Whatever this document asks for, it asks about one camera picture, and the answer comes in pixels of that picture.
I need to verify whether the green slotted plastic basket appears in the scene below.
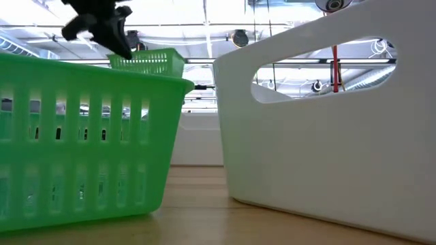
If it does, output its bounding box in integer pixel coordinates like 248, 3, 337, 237
106, 47, 187, 78
0, 52, 195, 234

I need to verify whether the red desk lamp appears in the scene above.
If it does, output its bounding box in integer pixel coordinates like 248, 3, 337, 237
315, 0, 354, 93

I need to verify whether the black metal rig frame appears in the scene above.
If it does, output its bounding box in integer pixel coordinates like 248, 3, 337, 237
59, 58, 398, 65

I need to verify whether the white plastic basket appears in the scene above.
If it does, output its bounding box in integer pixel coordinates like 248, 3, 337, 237
213, 0, 436, 244

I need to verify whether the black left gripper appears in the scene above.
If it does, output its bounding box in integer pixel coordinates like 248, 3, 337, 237
61, 0, 134, 61

